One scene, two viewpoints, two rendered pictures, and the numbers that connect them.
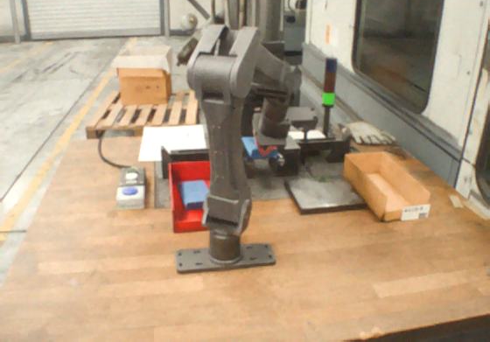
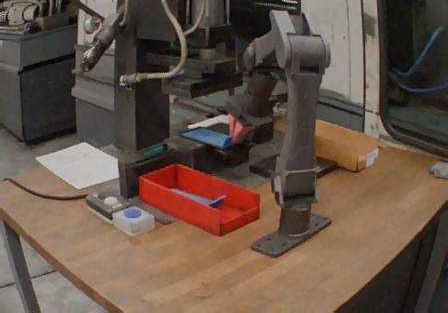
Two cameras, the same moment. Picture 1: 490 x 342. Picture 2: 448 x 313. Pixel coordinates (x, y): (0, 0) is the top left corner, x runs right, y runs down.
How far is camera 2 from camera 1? 78 cm
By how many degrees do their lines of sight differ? 34
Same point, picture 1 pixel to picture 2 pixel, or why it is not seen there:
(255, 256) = (315, 223)
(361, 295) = (397, 213)
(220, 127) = (311, 97)
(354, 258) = (370, 198)
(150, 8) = not seen: outside the picture
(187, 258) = (269, 245)
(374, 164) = not seen: hidden behind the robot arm
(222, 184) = (304, 155)
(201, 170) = (168, 177)
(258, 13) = (210, 1)
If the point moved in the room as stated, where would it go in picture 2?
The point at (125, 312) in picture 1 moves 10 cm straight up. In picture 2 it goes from (281, 292) to (286, 247)
